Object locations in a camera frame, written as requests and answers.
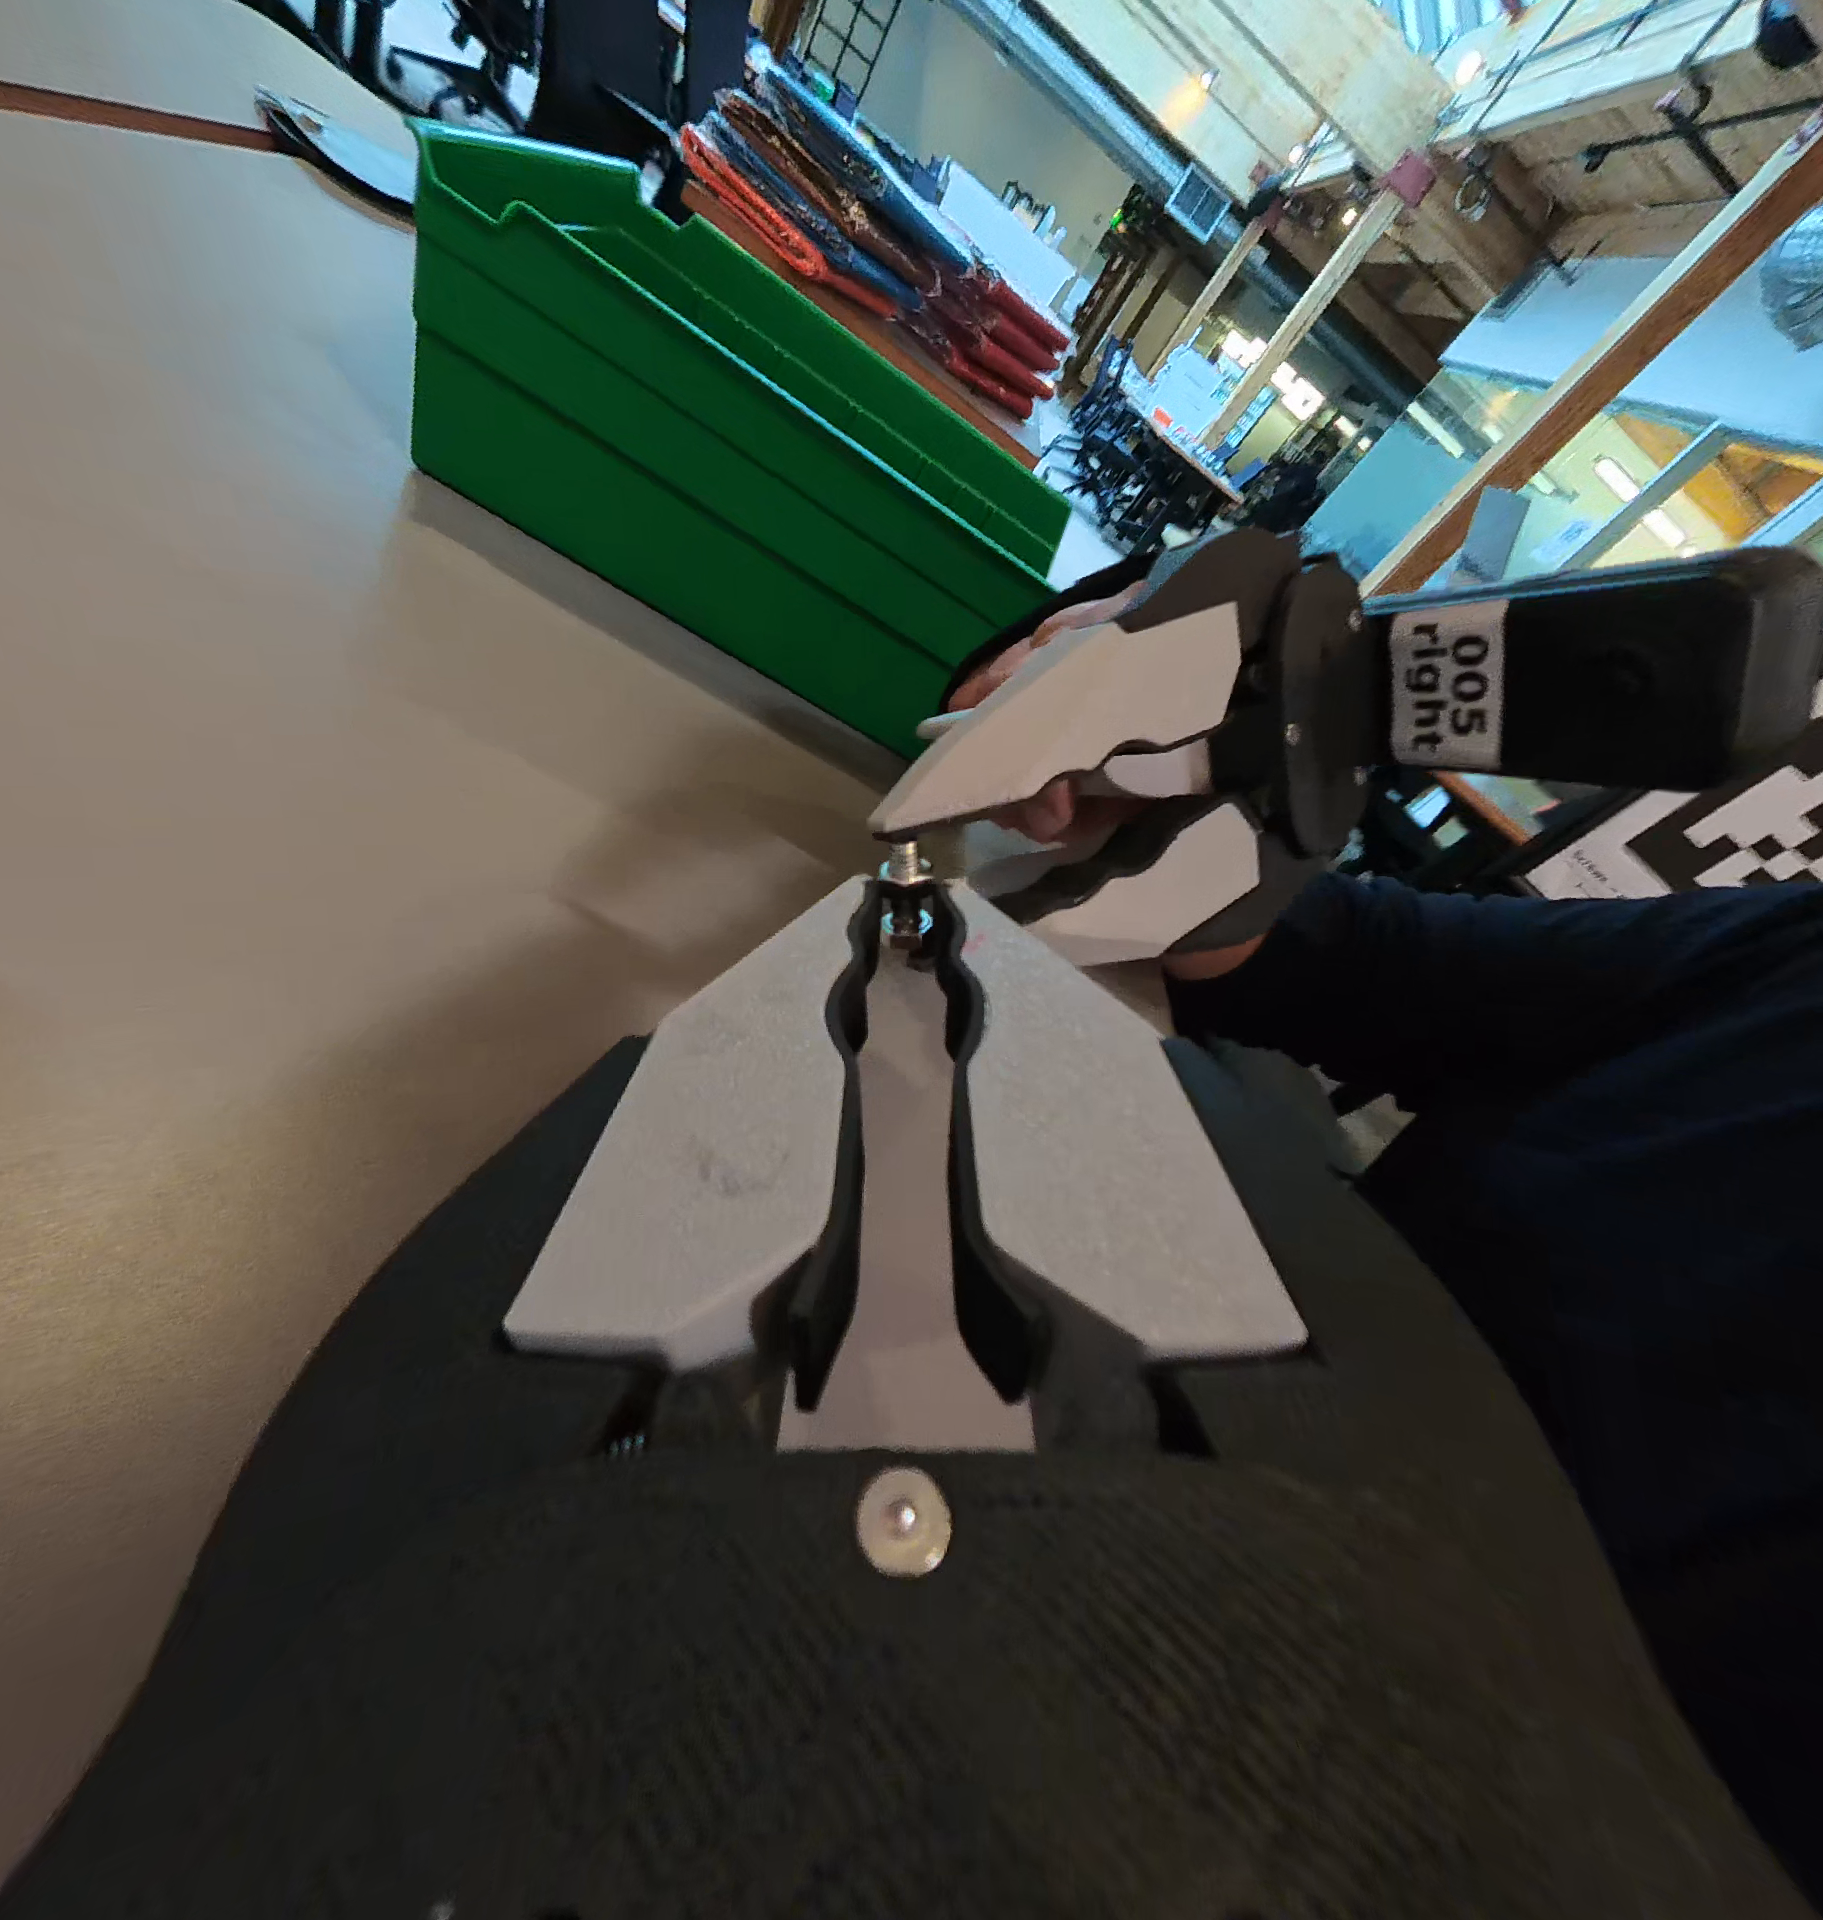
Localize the white sign placard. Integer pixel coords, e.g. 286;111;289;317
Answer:
1455;486;1537;589

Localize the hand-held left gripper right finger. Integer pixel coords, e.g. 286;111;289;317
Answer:
934;886;1310;1403

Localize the black white marker sign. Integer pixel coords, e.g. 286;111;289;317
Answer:
1534;631;1823;903

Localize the stack of folded cloths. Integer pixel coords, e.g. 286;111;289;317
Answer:
680;66;1075;423

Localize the person's right forearm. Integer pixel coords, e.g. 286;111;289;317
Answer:
1166;871;1823;1142

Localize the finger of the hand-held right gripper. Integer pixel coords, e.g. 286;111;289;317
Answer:
975;795;1276;974
866;600;1250;843

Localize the person's right hand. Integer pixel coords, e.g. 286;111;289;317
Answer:
944;591;1153;845

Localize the green plastic bin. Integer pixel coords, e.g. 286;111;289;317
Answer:
406;121;1075;759

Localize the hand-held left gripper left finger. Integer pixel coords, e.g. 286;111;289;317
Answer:
504;876;871;1413

